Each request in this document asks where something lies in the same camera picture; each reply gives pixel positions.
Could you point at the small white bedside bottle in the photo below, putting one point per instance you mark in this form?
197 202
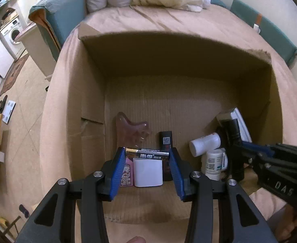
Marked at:
257 27

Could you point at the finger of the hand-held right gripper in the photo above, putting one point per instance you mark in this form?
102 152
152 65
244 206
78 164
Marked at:
254 147
277 165

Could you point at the white bathroom scale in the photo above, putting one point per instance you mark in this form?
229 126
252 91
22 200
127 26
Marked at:
8 112

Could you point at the black shoes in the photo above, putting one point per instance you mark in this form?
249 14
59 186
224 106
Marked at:
1 103

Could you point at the small plain white bottle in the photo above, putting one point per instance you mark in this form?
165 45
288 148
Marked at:
204 144

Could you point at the white washing machine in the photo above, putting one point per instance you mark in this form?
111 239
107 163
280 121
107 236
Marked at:
13 35

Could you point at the teal pillow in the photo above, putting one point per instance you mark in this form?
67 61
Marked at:
218 2

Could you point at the pink translucent toe separator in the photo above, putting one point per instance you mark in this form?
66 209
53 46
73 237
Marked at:
130 129

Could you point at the black rectangular bottle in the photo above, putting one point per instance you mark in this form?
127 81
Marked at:
165 141

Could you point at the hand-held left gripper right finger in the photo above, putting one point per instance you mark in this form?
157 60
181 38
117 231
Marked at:
175 172

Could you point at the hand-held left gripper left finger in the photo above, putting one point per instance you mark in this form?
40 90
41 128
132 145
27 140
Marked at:
118 172

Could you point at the black and gold battery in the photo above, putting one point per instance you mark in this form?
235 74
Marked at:
148 153

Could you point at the person's left hand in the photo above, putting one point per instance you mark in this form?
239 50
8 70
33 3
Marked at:
135 239

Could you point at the teal headboard cushion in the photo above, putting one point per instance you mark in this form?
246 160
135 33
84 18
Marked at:
59 17

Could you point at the brown patterned rug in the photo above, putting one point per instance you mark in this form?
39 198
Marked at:
14 73

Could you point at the white nightstand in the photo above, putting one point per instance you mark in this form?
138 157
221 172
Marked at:
34 48

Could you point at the brown cardboard box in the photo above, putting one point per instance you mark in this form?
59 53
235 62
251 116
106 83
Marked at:
176 93

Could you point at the pink patterned lighter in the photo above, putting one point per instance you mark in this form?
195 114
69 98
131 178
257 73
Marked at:
128 173

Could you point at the white blue-labelled pill bottle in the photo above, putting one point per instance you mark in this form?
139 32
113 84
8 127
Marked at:
214 163

